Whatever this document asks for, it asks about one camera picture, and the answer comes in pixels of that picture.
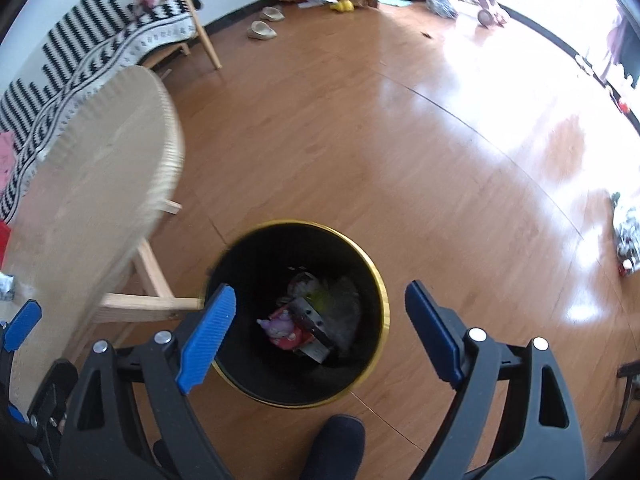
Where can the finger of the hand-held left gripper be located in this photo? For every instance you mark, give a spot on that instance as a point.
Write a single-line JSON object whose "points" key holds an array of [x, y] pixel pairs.
{"points": [[22, 325], [55, 390]]}

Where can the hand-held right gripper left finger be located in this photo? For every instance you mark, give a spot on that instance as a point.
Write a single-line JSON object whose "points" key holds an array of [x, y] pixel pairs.
{"points": [[207, 340]]}

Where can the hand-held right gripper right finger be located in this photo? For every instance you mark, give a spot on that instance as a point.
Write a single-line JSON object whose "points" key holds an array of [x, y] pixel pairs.
{"points": [[432, 335]]}

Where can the black gold-rimmed trash bin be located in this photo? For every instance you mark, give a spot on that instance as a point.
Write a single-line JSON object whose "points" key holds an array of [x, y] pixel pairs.
{"points": [[250, 270]]}

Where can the clear white plastic bag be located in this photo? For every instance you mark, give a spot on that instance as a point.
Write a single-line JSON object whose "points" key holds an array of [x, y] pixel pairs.
{"points": [[345, 310]]}

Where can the grey cardboard box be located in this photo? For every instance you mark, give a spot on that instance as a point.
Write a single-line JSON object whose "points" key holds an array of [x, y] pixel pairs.
{"points": [[310, 327]]}

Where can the pale pink wrapper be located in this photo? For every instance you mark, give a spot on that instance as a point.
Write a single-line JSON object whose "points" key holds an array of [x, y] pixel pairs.
{"points": [[302, 285]]}

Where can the grey plastic packet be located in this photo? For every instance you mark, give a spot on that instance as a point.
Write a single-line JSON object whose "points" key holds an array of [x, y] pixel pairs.
{"points": [[7, 287]]}

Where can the round wooden table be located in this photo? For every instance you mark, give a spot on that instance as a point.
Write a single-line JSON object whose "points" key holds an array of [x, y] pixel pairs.
{"points": [[150, 305]]}

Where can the person's dark blue shoe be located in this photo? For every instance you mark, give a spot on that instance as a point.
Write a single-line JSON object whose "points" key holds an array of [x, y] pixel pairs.
{"points": [[332, 447]]}

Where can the pink garment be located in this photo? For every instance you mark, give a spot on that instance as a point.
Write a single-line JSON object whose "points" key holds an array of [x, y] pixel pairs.
{"points": [[5, 160]]}

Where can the pile of small toys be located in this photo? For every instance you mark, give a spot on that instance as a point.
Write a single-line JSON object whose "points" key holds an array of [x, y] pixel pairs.
{"points": [[627, 240]]}

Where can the striped black-white sofa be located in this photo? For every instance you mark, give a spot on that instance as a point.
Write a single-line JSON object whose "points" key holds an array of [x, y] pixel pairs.
{"points": [[90, 50]]}

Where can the beige slipper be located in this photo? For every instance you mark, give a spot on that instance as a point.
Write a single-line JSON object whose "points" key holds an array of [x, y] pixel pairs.
{"points": [[272, 13], [261, 31]]}

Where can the white paper sheet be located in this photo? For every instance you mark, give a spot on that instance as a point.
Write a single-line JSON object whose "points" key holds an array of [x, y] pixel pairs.
{"points": [[315, 1]]}

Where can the black metal chair frame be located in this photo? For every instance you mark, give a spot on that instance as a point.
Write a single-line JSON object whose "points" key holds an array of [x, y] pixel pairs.
{"points": [[625, 400]]}

